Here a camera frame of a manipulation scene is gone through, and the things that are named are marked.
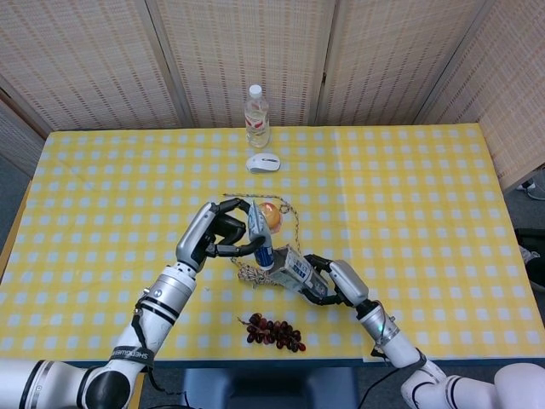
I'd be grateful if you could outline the black and silver right hand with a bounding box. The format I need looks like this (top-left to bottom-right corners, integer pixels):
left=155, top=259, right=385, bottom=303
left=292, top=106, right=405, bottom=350
left=300, top=254, right=370, bottom=308

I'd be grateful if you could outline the black and silver left hand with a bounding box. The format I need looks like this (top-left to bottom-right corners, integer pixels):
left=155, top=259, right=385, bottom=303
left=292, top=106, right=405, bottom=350
left=175, top=198, right=266, bottom=274

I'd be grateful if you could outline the blue and white toothpaste box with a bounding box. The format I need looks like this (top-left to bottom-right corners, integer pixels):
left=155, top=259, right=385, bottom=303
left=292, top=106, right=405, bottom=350
left=267, top=242, right=331, bottom=299

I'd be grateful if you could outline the blue and white toothpaste tube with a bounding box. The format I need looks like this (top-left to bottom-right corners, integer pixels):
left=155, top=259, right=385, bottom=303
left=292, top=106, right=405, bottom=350
left=246, top=199, right=276, bottom=272

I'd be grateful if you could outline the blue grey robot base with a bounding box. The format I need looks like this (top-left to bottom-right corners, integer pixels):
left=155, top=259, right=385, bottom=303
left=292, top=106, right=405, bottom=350
left=181, top=366, right=359, bottom=409

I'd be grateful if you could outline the yellow checkered tablecloth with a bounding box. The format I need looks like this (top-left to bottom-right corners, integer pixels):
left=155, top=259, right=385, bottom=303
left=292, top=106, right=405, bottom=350
left=0, top=123, right=545, bottom=363

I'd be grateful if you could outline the orange round fruit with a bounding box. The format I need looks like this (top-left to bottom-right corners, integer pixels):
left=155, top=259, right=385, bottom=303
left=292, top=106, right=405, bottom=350
left=258, top=201, right=284, bottom=234

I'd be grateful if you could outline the dark red grape bunch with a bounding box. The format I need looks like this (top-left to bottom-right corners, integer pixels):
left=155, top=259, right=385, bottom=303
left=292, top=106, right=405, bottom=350
left=237, top=313, right=307, bottom=354

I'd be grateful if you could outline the white computer mouse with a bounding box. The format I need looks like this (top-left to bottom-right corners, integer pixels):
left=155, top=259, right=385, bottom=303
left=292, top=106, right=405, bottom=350
left=245, top=153, right=282, bottom=175

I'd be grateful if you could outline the clear plastic water bottle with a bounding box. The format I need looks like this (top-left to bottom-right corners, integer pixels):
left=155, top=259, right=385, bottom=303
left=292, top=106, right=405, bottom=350
left=244, top=84, right=272, bottom=149

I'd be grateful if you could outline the white sneaker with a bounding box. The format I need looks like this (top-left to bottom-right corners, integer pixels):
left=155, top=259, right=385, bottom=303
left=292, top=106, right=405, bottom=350
left=521, top=249, right=545, bottom=272

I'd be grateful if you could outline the woven folding screen panel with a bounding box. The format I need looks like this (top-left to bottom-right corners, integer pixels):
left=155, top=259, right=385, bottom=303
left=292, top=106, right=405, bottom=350
left=317, top=0, right=495, bottom=127
left=416, top=0, right=545, bottom=192
left=0, top=0, right=192, bottom=132
left=0, top=76, right=49, bottom=180
left=146, top=0, right=337, bottom=128

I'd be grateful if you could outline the grey sneaker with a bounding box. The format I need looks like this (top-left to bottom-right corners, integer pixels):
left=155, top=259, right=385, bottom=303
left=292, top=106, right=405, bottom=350
left=517, top=170, right=545, bottom=201

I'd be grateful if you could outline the coiled speckled rope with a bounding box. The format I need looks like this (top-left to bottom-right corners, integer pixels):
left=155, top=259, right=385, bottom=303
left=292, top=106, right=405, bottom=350
left=222, top=192, right=308, bottom=290

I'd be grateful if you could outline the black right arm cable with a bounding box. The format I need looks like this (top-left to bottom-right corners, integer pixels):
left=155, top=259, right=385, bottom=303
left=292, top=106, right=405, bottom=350
left=357, top=313, right=427, bottom=409

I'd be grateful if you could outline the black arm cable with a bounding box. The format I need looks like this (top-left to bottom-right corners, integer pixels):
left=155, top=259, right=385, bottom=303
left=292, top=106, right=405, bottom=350
left=129, top=293, right=188, bottom=400
left=357, top=313, right=427, bottom=409

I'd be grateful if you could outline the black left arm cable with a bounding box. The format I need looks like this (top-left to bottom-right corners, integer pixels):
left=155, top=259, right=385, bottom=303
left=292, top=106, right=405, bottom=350
left=129, top=293, right=188, bottom=400

